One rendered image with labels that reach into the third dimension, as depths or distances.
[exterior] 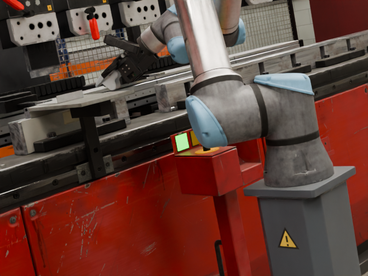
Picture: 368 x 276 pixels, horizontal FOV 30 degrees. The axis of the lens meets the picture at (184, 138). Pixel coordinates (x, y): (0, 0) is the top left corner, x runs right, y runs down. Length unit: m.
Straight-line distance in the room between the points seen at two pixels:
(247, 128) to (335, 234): 0.29
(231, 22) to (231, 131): 0.51
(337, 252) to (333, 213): 0.08
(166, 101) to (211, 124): 0.93
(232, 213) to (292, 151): 0.65
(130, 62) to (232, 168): 0.43
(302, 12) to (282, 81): 8.79
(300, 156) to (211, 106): 0.21
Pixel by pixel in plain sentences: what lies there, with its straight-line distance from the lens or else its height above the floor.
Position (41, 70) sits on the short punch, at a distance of 2.05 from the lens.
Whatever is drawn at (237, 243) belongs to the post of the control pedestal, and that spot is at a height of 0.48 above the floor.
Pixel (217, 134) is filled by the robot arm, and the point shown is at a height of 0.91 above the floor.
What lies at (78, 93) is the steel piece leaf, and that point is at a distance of 1.96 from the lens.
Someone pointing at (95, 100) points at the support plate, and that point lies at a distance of 1.81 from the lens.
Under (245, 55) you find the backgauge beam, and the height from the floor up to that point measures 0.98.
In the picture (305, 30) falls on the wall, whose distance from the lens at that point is 10.20.
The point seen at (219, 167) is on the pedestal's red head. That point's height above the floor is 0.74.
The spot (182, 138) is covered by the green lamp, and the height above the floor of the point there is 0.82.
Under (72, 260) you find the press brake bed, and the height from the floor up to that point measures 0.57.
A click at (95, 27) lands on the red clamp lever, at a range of 2.08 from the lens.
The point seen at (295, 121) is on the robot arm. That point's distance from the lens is 1.43.
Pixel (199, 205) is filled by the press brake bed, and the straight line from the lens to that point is 2.23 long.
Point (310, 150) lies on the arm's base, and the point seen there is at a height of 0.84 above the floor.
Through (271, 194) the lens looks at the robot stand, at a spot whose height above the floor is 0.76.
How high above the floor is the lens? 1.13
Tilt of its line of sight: 9 degrees down
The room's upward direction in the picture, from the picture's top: 11 degrees counter-clockwise
